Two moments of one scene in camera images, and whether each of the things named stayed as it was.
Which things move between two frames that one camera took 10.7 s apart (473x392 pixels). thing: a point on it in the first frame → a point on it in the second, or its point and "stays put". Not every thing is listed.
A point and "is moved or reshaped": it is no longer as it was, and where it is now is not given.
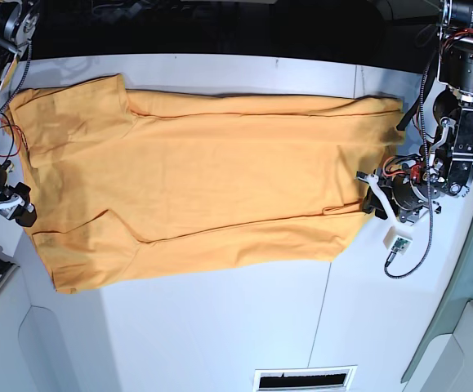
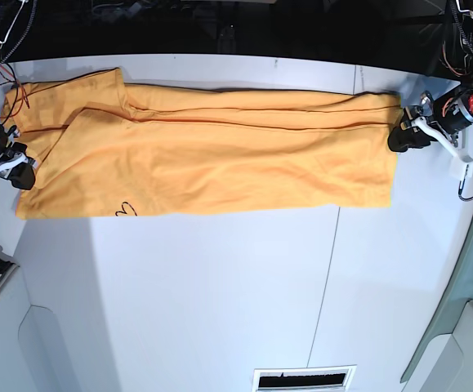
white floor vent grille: (335, 378) stays put
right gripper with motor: (399, 190) → (444, 115)
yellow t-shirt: (122, 182) is moved or reshaped
